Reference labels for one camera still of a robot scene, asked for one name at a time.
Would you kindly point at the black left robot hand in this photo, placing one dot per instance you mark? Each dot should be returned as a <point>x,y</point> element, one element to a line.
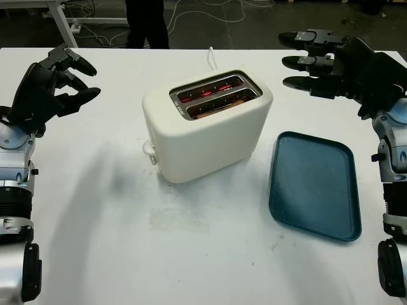
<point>31,76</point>

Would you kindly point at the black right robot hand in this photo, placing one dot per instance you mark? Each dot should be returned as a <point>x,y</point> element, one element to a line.
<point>345,66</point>

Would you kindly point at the browned toast slice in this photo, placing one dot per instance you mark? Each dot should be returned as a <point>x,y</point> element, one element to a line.
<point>203,116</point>

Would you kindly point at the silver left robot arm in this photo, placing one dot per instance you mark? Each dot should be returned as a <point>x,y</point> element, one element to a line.
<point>16,165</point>

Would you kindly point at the person in dark trousers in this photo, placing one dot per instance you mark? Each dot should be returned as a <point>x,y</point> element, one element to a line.
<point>146,22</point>

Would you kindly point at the white two-slot toaster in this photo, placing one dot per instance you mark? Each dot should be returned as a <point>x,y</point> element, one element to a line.
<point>216,143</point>

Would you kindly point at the small dark debris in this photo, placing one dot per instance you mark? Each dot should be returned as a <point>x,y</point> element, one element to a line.
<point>349,21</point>

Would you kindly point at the white background desk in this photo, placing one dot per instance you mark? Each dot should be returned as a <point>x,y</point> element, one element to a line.
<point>63,25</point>

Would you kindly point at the white power strip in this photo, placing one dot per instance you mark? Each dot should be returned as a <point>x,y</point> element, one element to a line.
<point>76,28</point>

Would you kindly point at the black equipment base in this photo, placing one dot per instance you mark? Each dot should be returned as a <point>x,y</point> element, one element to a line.
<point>373,6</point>

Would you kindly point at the dark blue plastic tray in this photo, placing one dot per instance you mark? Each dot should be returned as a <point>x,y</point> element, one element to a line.
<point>314,190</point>

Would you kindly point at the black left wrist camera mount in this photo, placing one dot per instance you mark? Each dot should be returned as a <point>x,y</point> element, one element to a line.
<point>47,103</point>

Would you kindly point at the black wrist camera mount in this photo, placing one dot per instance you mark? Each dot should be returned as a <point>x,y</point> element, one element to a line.
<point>381,74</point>
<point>47,103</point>

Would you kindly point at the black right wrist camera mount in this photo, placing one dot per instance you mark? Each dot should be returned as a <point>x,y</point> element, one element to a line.
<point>381,74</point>

